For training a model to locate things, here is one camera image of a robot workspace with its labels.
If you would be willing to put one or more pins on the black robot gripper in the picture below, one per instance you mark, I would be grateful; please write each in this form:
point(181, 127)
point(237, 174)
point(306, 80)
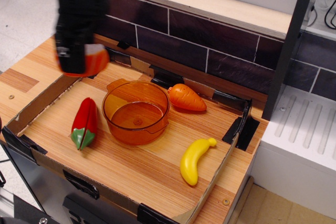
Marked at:
point(75, 27)

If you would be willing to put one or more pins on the transparent orange plastic pot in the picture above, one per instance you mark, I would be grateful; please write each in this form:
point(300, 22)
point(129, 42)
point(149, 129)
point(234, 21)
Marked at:
point(135, 111)

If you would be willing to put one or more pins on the red toy chili pepper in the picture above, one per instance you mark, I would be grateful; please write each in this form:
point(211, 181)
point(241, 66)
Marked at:
point(85, 124)

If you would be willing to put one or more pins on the orange toy carrot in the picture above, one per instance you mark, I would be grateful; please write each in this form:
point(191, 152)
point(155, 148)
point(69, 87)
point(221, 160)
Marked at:
point(183, 97)

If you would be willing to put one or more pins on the yellow toy banana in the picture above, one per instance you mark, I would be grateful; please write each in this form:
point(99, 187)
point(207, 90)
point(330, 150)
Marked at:
point(190, 158)

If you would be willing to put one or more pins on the white toy sink drainboard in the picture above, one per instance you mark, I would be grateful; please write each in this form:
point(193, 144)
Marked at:
point(296, 155)

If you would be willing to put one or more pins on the dark grey vertical post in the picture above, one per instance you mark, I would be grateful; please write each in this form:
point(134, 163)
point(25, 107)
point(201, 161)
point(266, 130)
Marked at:
point(288, 50)

